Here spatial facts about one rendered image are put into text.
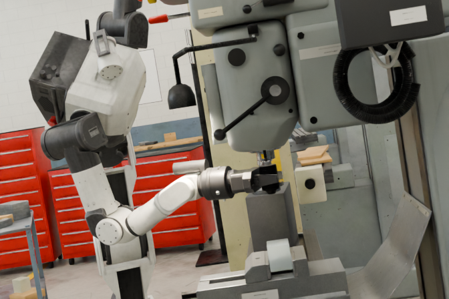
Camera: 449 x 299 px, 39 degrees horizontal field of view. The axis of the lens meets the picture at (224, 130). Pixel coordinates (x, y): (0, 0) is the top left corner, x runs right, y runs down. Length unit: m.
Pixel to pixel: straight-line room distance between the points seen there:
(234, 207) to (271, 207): 1.51
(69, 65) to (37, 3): 9.53
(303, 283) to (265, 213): 0.50
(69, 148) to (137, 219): 0.27
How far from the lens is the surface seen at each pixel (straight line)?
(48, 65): 1.97
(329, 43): 1.56
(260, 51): 1.57
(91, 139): 1.82
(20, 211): 4.80
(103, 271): 2.28
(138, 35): 2.06
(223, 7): 1.56
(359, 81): 1.56
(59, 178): 6.68
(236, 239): 3.49
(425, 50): 1.55
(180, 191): 1.71
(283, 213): 1.95
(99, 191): 1.84
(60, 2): 11.34
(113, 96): 1.89
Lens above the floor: 1.46
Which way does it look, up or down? 3 degrees down
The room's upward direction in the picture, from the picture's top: 9 degrees counter-clockwise
